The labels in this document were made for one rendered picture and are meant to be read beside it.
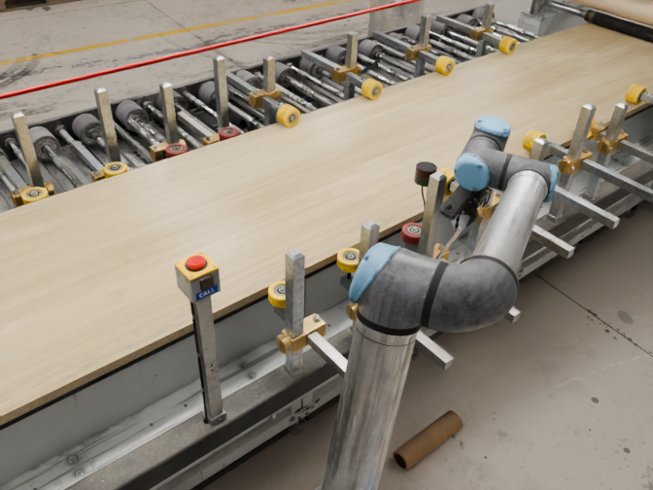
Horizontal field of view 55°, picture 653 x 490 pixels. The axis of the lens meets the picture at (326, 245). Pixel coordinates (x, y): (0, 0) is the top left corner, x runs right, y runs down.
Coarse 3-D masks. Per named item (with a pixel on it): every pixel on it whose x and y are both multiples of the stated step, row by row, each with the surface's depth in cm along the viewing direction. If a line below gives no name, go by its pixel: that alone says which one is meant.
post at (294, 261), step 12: (288, 252) 150; (300, 252) 150; (288, 264) 151; (300, 264) 151; (288, 276) 154; (300, 276) 153; (288, 288) 156; (300, 288) 156; (288, 300) 159; (300, 300) 159; (288, 312) 161; (300, 312) 161; (288, 324) 164; (300, 324) 164; (288, 360) 173; (300, 360) 173
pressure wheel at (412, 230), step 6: (402, 228) 197; (408, 228) 197; (414, 228) 196; (420, 228) 197; (402, 234) 196; (408, 234) 194; (414, 234) 194; (420, 234) 195; (408, 240) 195; (414, 240) 194
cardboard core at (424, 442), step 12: (444, 420) 239; (456, 420) 240; (420, 432) 237; (432, 432) 235; (444, 432) 236; (408, 444) 231; (420, 444) 231; (432, 444) 233; (396, 456) 232; (408, 456) 227; (420, 456) 230; (408, 468) 227
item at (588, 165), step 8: (552, 144) 233; (552, 152) 233; (560, 152) 230; (584, 160) 224; (584, 168) 225; (592, 168) 222; (600, 168) 220; (600, 176) 221; (608, 176) 218; (616, 176) 216; (624, 176) 217; (616, 184) 217; (624, 184) 215; (632, 184) 213; (640, 184) 213; (632, 192) 214; (640, 192) 211; (648, 192) 209; (648, 200) 210
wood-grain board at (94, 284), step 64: (512, 64) 310; (576, 64) 313; (640, 64) 316; (320, 128) 249; (384, 128) 251; (448, 128) 253; (512, 128) 255; (64, 192) 207; (128, 192) 208; (192, 192) 210; (256, 192) 211; (320, 192) 212; (384, 192) 214; (0, 256) 180; (64, 256) 181; (128, 256) 182; (256, 256) 184; (320, 256) 185; (0, 320) 160; (64, 320) 161; (128, 320) 162; (0, 384) 144; (64, 384) 145
